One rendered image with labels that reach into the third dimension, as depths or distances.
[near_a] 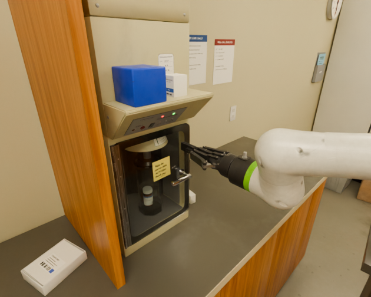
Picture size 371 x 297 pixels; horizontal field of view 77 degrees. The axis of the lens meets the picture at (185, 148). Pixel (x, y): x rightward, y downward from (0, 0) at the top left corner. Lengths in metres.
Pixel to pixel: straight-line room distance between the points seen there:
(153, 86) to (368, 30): 3.03
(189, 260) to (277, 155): 0.56
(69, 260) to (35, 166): 0.40
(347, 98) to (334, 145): 2.98
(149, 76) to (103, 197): 0.33
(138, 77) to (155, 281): 0.64
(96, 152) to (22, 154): 0.55
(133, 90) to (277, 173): 0.38
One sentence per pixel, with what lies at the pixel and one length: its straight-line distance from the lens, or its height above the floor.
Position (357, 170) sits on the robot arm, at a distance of 0.53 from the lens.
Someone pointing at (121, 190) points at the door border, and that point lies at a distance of 0.77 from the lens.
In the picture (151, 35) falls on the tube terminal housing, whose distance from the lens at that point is 0.73.
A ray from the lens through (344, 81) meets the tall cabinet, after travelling 3.48.
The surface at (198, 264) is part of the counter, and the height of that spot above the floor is 0.94.
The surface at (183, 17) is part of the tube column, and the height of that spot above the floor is 1.73.
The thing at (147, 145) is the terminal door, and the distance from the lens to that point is 0.76.
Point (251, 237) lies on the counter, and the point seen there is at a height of 0.94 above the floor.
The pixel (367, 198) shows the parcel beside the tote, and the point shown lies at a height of 0.04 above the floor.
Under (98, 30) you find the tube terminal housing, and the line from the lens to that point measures 0.65.
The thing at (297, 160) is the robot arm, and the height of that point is 1.44.
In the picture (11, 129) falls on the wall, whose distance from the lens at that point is 1.07.
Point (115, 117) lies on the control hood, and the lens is 0.61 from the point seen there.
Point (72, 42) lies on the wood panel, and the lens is 0.54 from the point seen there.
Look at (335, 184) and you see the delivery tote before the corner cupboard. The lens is 3.37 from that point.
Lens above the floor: 1.65
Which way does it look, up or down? 24 degrees down
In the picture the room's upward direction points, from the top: straight up
